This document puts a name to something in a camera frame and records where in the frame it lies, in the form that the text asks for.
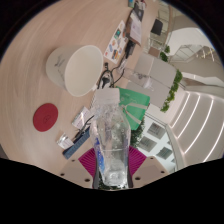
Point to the black charger block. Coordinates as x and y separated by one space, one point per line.
130 49

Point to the flat round red coaster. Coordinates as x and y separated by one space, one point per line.
45 117

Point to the small potted plants by railing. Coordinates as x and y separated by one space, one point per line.
165 53

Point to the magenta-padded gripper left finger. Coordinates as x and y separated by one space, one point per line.
75 171

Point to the small white packet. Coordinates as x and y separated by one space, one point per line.
81 117

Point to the dark blue keyboard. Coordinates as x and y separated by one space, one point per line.
78 145

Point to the row of green potted trees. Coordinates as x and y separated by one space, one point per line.
137 135

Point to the colourful sticker sheet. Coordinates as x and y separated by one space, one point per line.
115 41

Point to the clear plastic bottle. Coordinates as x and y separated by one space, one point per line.
111 140

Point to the green tote bag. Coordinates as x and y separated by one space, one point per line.
136 106

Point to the white booklet on brown stand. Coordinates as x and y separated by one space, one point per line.
136 28

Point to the clear tumbler with white lid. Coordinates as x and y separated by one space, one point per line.
140 79

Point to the white ceramic mug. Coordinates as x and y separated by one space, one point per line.
81 71

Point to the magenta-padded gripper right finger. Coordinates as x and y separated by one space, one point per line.
150 168

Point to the white cabinet topped with plants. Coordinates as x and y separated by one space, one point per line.
156 76

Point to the black chair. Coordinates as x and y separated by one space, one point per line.
156 26

